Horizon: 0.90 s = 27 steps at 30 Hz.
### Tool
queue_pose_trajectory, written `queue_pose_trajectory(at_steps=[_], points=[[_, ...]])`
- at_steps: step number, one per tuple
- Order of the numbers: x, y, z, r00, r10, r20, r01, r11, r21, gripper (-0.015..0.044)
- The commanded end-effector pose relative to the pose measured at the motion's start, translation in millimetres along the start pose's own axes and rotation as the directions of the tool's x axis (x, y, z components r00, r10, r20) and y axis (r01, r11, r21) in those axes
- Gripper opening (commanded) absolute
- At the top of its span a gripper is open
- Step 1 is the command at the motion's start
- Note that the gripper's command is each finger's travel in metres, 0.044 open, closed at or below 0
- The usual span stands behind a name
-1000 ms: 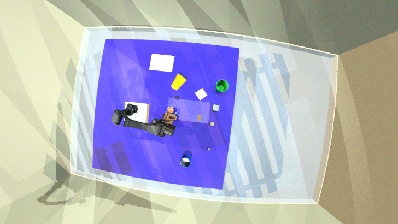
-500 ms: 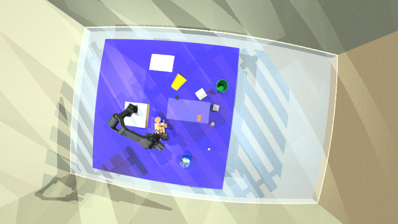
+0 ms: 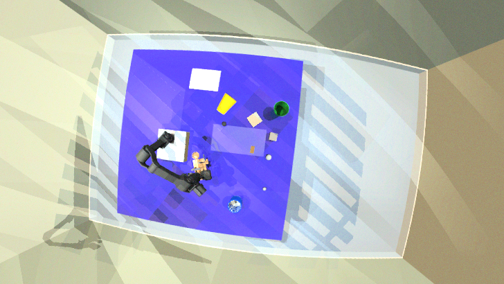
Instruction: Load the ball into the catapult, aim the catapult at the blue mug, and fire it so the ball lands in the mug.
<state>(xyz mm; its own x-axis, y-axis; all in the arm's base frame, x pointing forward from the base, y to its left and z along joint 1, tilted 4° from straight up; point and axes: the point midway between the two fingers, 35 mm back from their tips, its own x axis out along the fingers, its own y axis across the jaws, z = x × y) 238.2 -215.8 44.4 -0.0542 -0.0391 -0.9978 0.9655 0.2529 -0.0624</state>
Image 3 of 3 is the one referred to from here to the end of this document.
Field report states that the dark green cup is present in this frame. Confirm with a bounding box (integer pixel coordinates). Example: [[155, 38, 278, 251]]
[[274, 101, 289, 116]]

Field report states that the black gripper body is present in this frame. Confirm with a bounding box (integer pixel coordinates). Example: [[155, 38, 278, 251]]
[[191, 169, 212, 183]]

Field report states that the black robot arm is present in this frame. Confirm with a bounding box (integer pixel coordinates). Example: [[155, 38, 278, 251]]
[[136, 131, 207, 197]]

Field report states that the blue mug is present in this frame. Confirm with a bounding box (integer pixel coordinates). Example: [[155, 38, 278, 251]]
[[228, 195, 242, 213]]

